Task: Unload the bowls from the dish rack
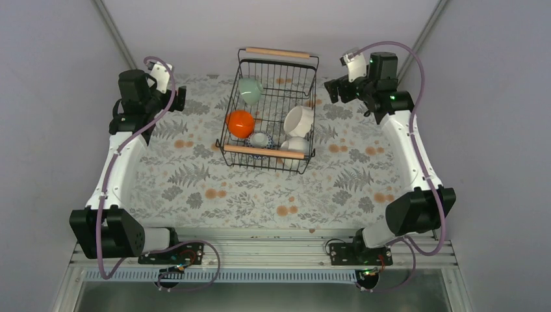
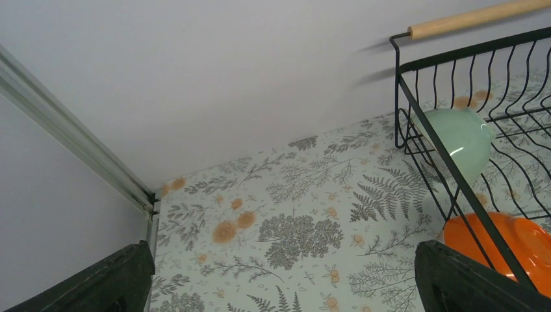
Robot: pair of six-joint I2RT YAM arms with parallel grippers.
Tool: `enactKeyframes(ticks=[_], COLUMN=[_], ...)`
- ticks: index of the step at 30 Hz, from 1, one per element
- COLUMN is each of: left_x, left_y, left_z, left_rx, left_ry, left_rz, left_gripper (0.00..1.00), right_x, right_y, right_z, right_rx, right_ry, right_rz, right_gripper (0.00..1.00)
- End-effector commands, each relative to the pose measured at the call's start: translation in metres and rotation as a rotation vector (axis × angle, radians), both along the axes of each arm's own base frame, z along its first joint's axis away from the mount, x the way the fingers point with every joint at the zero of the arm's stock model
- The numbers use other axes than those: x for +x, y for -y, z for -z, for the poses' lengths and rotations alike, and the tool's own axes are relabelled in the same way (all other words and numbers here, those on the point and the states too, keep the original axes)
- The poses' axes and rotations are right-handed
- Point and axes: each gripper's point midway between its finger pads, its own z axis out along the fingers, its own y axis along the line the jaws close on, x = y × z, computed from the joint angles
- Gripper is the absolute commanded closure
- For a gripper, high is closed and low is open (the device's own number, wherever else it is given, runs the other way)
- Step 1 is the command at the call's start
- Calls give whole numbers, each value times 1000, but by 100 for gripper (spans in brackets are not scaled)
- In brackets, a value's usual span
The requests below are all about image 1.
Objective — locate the mint green bowl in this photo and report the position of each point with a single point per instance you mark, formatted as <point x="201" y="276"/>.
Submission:
<point x="250" y="90"/>

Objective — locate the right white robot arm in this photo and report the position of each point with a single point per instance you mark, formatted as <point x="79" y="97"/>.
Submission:
<point x="425" y="202"/>

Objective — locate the blue patterned white bowl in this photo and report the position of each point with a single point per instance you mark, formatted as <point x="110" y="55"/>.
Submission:
<point x="260" y="140"/>

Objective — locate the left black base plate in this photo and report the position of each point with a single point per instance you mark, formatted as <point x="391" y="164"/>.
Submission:
<point x="183" y="255"/>

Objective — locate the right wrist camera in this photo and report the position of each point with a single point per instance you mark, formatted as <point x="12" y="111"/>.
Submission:
<point x="355" y="63"/>

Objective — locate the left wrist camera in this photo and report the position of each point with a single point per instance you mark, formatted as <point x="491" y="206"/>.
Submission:
<point x="160" y="75"/>

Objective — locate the black wire dish rack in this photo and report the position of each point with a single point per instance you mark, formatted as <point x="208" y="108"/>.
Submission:
<point x="289" y="80"/>

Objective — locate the floral table mat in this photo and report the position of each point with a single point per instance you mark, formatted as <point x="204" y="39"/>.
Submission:
<point x="183" y="179"/>

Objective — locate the white cylindrical bowl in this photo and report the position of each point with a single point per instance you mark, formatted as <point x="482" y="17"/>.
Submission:
<point x="298" y="121"/>

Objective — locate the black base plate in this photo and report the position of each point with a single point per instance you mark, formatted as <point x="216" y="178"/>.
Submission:
<point x="183" y="255"/>
<point x="348" y="254"/>

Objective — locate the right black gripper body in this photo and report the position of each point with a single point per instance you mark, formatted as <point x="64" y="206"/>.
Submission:
<point x="345" y="96"/>

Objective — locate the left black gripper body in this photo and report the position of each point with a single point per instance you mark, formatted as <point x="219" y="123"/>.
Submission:
<point x="179" y="105"/>

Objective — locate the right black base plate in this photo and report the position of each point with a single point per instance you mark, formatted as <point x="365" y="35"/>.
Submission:
<point x="348" y="254"/>

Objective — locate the orange bowl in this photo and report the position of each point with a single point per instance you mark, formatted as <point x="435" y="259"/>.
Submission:
<point x="240" y="123"/>

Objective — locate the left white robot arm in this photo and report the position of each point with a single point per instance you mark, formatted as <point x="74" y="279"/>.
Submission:
<point x="105" y="222"/>

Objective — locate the aluminium mounting rail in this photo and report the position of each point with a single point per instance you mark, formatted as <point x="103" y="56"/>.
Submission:
<point x="291" y="248"/>

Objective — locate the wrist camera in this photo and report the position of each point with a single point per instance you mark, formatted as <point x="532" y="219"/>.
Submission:
<point x="160" y="75"/>
<point x="355" y="63"/>

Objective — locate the white round bowl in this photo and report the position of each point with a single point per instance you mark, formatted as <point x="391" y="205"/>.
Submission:
<point x="295" y="144"/>

